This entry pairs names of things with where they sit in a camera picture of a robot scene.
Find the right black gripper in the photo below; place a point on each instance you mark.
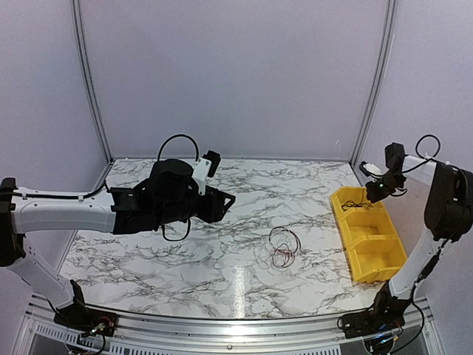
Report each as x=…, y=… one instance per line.
x=372, y=195

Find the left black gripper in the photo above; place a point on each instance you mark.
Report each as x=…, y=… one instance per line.
x=215, y=211

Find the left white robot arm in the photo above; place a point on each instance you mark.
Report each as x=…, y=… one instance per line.
x=26, y=210

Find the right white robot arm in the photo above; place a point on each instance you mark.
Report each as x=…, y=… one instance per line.
x=447, y=214

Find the yellow three-compartment bin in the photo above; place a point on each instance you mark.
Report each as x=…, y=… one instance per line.
x=373, y=249

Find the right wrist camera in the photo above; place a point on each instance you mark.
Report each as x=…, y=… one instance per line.
x=370, y=170

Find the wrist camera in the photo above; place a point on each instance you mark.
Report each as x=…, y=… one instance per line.
x=205, y=168
x=370, y=170

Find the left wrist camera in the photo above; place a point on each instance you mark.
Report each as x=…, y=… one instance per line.
x=205, y=168

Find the right aluminium frame post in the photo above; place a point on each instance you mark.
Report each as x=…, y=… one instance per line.
x=377, y=80

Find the aluminium frame post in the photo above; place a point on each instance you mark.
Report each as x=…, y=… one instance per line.
x=377, y=80
x=89, y=85

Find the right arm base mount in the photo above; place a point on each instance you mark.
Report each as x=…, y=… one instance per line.
x=385, y=314

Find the front aluminium rail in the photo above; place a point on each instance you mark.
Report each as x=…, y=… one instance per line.
x=152, y=334

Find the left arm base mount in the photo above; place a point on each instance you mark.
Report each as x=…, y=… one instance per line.
x=80, y=317

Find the left aluminium frame post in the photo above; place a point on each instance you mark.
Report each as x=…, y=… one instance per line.
x=89, y=85

